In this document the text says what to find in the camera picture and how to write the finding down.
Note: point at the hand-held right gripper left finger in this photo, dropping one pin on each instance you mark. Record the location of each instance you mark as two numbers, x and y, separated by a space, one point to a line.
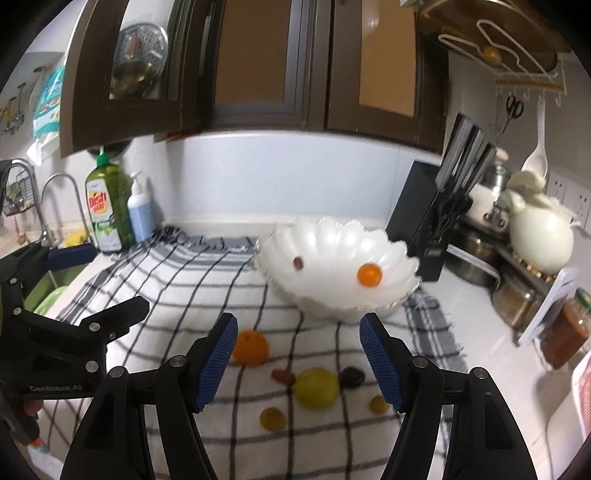
214 364

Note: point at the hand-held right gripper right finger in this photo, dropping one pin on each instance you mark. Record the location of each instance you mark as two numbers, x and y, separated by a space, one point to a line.
381 364

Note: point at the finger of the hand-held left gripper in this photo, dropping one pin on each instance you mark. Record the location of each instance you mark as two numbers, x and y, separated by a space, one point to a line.
115 318
69 256

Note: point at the dark purple plum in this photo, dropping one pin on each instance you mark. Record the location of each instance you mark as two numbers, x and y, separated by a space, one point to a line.
352 377

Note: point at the orange mandarin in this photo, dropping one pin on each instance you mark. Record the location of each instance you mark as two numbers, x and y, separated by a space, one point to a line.
249 347

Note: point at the small yellow fruit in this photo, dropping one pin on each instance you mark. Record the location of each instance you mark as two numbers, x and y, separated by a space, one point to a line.
378 405

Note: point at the small red date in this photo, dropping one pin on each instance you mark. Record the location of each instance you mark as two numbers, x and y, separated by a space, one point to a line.
282 376
298 263

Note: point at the small brown-yellow fruit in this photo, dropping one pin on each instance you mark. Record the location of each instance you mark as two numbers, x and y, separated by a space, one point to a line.
272 417

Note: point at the white scalloped bowl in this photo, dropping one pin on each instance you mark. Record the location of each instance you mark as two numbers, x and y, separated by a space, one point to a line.
332 256

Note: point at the person's left hand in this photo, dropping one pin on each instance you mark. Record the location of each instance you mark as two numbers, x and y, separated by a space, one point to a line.
32 408

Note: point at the yellow sponge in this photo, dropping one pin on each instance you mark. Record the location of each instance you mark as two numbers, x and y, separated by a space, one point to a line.
76 238

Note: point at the steel kitchen faucet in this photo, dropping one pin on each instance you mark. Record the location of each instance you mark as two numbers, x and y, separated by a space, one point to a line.
46 237

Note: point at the green plastic basin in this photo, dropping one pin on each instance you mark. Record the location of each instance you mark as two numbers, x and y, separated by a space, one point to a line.
46 297

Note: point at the green dish soap bottle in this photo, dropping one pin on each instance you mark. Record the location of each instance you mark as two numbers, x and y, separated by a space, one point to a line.
108 207

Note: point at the yellow-green round fruit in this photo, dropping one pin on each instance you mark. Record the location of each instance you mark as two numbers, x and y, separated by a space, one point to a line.
316 387

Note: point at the blue pump bottle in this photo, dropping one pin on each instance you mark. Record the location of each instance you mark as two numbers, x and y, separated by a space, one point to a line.
141 217

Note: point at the small orange kumquat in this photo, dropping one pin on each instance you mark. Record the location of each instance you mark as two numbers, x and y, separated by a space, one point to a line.
369 274

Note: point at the brown cabinet door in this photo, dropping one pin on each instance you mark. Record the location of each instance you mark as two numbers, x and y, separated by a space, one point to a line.
92 120
388 60
258 55

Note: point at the steel pot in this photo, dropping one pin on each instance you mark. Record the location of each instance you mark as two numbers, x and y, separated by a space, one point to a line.
517 297
478 256

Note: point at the blue white plastic packet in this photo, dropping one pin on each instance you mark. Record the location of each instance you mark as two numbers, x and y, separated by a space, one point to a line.
48 106

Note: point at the black knife block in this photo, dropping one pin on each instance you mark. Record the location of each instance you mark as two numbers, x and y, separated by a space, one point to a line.
411 207

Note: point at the black kitchen shears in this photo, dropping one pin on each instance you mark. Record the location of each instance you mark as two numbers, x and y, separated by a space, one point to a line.
445 217

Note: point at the white plastic tray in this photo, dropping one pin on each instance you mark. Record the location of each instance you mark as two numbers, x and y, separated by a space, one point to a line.
545 304

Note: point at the red sauce jar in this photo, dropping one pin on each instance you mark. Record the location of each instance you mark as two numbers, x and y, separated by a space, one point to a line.
565 330

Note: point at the white cooker pot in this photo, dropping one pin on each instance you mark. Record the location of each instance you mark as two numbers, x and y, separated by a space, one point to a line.
482 198

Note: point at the white round ceramic pot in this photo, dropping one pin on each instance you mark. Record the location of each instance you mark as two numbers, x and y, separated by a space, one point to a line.
540 235

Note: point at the metal steamer plate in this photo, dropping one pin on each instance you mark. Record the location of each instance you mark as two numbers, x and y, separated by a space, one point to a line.
141 44

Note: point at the white hanging spoon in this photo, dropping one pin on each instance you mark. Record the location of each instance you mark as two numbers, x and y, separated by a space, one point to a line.
535 159

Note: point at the black hanging scissors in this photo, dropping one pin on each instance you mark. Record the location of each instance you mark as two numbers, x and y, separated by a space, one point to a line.
514 108

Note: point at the white wall outlet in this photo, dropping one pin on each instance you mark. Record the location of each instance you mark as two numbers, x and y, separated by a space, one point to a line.
561 187

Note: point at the wooden hook rail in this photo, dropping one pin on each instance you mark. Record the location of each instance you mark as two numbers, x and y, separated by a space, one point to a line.
531 85

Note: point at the golden wall shelf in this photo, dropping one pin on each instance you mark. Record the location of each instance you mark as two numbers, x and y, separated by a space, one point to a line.
531 46

